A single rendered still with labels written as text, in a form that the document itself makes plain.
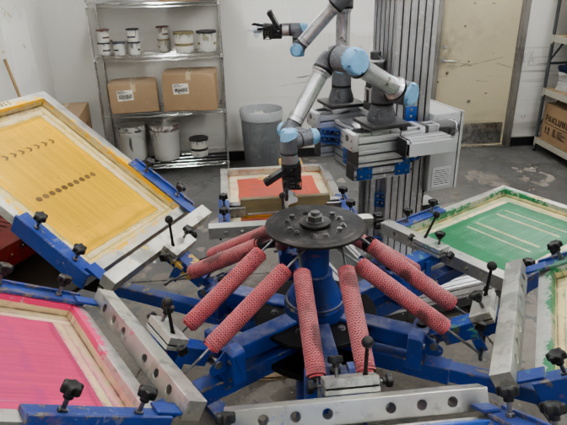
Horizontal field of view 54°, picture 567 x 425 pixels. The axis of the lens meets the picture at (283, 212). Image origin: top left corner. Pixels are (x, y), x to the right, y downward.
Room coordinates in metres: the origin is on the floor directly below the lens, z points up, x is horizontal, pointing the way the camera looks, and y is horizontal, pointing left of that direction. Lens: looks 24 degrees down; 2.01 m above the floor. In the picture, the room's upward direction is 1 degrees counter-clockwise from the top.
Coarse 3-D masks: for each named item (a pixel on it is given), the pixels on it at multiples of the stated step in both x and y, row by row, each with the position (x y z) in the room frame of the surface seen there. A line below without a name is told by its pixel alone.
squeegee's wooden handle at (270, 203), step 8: (328, 192) 2.34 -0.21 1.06; (240, 200) 2.27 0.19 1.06; (248, 200) 2.28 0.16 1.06; (256, 200) 2.28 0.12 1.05; (264, 200) 2.28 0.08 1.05; (272, 200) 2.29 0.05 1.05; (280, 200) 2.29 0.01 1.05; (304, 200) 2.30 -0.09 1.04; (312, 200) 2.31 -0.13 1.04; (320, 200) 2.31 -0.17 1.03; (328, 200) 2.31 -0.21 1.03; (248, 208) 2.28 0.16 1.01; (256, 208) 2.28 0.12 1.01; (264, 208) 2.28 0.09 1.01; (272, 208) 2.29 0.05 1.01; (280, 208) 2.29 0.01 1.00
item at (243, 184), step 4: (240, 180) 2.79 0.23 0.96; (244, 180) 2.79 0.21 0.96; (248, 180) 2.79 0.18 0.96; (252, 180) 2.78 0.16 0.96; (256, 180) 2.78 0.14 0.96; (260, 180) 2.78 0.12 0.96; (240, 184) 2.74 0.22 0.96; (244, 184) 2.74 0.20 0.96; (248, 184) 2.73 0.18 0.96; (252, 184) 2.73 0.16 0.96; (240, 188) 2.68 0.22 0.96; (244, 188) 2.68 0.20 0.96; (248, 188) 2.67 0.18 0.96; (240, 192) 2.62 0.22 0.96; (244, 192) 2.62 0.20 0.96; (248, 192) 2.62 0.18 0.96; (240, 196) 2.56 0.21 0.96; (244, 196) 2.56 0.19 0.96; (248, 196) 2.56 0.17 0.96; (240, 220) 2.28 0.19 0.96; (244, 220) 2.28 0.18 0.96; (248, 220) 2.28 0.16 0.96; (252, 220) 2.28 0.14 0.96; (256, 220) 2.28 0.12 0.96
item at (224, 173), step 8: (232, 168) 2.89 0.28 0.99; (240, 168) 2.89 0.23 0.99; (248, 168) 2.89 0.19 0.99; (256, 168) 2.89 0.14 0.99; (264, 168) 2.88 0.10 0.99; (272, 168) 2.88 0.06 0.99; (304, 168) 2.90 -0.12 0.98; (312, 168) 2.90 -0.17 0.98; (320, 168) 2.88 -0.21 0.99; (224, 176) 2.76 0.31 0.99; (328, 176) 2.73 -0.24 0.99; (224, 184) 2.65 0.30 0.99; (328, 184) 2.63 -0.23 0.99; (336, 184) 2.62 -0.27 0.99; (224, 192) 2.54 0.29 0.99; (336, 192) 2.51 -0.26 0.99
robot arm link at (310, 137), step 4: (296, 128) 2.41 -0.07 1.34; (300, 128) 2.40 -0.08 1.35; (304, 128) 2.39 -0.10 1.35; (312, 128) 2.39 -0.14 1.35; (300, 132) 2.34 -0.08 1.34; (304, 132) 2.34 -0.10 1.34; (308, 132) 2.35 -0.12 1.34; (312, 132) 2.36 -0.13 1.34; (316, 132) 2.37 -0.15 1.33; (304, 136) 2.33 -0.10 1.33; (308, 136) 2.34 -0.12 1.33; (312, 136) 2.35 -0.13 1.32; (316, 136) 2.36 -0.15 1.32; (320, 136) 2.38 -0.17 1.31; (304, 140) 2.32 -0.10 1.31; (308, 140) 2.33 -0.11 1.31; (312, 140) 2.34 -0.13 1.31; (316, 140) 2.36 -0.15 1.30; (304, 144) 2.32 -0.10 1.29; (308, 144) 2.34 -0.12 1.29; (312, 144) 2.36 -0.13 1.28
